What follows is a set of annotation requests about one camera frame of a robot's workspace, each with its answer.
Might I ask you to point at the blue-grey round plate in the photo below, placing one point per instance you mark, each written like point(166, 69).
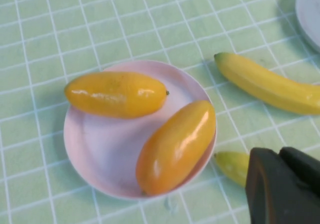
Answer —
point(310, 16)

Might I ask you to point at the green checkered tablecloth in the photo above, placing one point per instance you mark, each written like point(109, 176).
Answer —
point(150, 21)

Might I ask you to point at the pink round plate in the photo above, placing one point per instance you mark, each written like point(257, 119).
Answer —
point(107, 146)

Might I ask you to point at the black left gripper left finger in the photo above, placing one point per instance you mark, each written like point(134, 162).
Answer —
point(265, 196)

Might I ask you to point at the yellow toy banana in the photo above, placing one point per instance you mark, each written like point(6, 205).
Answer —
point(235, 166)
point(270, 86)

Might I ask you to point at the orange-yellow toy mango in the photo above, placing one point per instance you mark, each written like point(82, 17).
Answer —
point(175, 148)
point(115, 96)

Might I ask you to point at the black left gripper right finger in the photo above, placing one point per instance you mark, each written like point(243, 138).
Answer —
point(302, 166)

